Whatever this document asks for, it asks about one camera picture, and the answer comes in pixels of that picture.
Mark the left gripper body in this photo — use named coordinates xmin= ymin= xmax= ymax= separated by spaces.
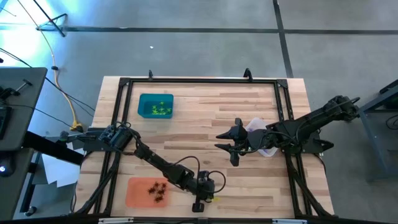
xmin=192 ymin=176 xmax=216 ymax=203

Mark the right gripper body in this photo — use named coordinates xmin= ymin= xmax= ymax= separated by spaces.
xmin=239 ymin=127 xmax=274 ymax=153

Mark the clear plastic bin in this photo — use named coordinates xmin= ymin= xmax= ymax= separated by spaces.
xmin=244 ymin=116 xmax=279 ymax=158

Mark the orange plastic bin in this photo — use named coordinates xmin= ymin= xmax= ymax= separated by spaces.
xmin=125 ymin=177 xmax=171 ymax=209

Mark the white label strip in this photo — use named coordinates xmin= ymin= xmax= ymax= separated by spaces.
xmin=272 ymin=218 xmax=308 ymax=224
xmin=98 ymin=217 xmax=134 ymax=224

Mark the teal plastic bin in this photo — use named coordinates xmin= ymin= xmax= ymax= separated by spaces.
xmin=137 ymin=93 xmax=175 ymax=119

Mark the blue-grey metal table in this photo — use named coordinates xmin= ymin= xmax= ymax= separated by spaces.
xmin=343 ymin=79 xmax=398 ymax=183

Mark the white paper sheet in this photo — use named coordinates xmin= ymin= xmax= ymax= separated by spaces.
xmin=40 ymin=141 xmax=83 ymax=188

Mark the black diagonal bar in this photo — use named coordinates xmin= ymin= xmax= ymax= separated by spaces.
xmin=22 ymin=130 xmax=85 ymax=166

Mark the dark desk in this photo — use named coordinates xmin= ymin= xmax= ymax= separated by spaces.
xmin=0 ymin=147 xmax=35 ymax=222

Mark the grey desk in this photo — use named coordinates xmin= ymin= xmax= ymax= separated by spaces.
xmin=0 ymin=67 xmax=48 ymax=152

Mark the black computer mouse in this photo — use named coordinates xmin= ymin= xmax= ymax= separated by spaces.
xmin=0 ymin=157 xmax=16 ymax=178

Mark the black desk clamp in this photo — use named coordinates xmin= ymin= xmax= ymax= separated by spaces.
xmin=0 ymin=79 xmax=34 ymax=101

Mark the black stand base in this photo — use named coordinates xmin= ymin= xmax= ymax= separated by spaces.
xmin=32 ymin=0 xmax=68 ymax=38

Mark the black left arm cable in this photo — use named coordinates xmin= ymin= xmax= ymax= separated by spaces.
xmin=116 ymin=121 xmax=227 ymax=194

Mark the black aluminium table frame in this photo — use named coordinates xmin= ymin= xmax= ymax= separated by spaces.
xmin=72 ymin=76 xmax=336 ymax=218

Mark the yellow floor cable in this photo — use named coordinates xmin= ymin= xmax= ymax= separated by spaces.
xmin=17 ymin=0 xmax=84 ymax=132

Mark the black floor cable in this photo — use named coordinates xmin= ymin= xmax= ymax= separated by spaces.
xmin=0 ymin=46 xmax=100 ymax=113

